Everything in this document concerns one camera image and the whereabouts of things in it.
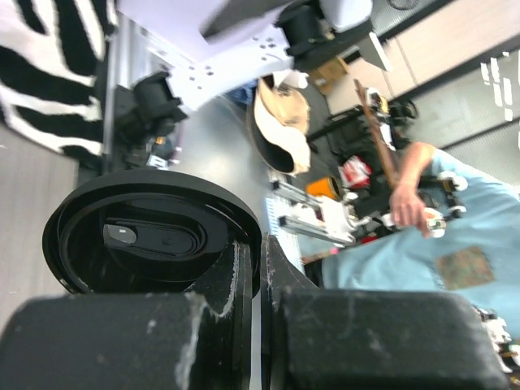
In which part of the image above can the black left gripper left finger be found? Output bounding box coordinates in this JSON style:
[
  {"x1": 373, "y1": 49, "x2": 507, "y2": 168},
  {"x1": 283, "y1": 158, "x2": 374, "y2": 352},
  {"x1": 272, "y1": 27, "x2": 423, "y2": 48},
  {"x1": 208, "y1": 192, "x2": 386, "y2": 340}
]
[{"x1": 1, "y1": 242, "x2": 252, "y2": 389}]

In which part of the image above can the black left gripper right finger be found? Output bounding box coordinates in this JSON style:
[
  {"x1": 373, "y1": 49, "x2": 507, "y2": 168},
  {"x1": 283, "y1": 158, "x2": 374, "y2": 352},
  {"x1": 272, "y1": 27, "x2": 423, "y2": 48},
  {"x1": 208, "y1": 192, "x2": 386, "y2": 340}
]
[{"x1": 266, "y1": 236, "x2": 509, "y2": 389}]

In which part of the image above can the black plastic cup lid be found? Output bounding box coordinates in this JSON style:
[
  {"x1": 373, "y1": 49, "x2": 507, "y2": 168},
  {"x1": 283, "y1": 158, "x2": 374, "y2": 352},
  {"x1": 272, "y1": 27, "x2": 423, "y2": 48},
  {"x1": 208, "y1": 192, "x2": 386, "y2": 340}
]
[{"x1": 41, "y1": 169, "x2": 262, "y2": 293}]

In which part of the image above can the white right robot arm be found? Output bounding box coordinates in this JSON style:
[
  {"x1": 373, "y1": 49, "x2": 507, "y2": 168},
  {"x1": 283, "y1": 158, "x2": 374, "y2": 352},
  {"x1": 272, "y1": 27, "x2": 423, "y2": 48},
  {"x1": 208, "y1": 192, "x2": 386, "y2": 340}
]
[{"x1": 116, "y1": 1, "x2": 389, "y2": 115}]

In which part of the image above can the orange cylinder container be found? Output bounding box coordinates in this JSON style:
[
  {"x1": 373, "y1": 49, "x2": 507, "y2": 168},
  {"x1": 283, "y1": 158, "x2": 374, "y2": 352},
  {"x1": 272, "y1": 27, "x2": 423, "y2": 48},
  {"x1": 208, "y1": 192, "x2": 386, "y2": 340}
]
[{"x1": 305, "y1": 176, "x2": 342, "y2": 201}]

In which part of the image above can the person in blue shirt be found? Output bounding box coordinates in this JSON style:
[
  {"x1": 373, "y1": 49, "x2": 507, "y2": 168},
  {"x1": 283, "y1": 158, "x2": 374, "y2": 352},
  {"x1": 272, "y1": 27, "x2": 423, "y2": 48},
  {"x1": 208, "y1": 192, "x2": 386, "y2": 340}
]
[{"x1": 322, "y1": 142, "x2": 519, "y2": 338}]

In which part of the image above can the zebra striped blanket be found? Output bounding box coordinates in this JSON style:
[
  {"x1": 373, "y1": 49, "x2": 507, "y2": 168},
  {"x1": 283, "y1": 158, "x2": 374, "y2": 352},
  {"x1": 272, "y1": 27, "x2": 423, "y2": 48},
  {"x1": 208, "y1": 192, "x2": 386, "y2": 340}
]
[{"x1": 1, "y1": 1, "x2": 118, "y2": 159}]

